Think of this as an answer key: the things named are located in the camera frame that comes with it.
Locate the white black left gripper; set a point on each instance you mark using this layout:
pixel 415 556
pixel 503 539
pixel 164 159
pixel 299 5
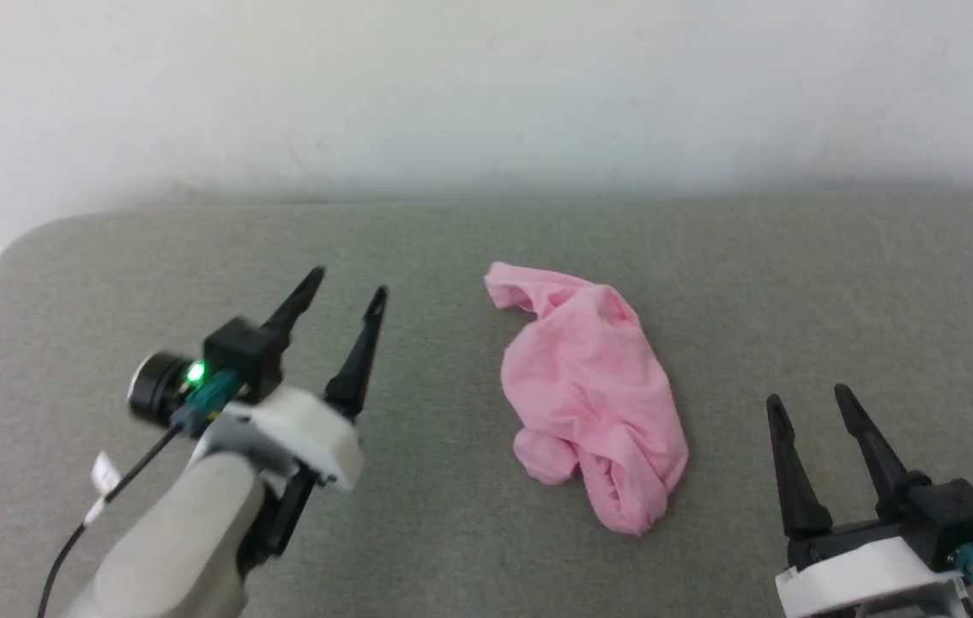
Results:
pixel 298 433

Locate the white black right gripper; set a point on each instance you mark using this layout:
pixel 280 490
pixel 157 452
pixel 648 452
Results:
pixel 864 575

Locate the pink garment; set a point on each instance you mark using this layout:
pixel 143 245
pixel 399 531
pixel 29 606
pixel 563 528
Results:
pixel 589 386

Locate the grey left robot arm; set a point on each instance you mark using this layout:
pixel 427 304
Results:
pixel 178 541

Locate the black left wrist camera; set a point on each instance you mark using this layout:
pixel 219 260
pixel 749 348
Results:
pixel 238 348

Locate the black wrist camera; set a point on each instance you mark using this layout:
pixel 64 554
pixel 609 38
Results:
pixel 238 348
pixel 958 511

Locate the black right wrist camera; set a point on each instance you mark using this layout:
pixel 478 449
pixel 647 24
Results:
pixel 958 511

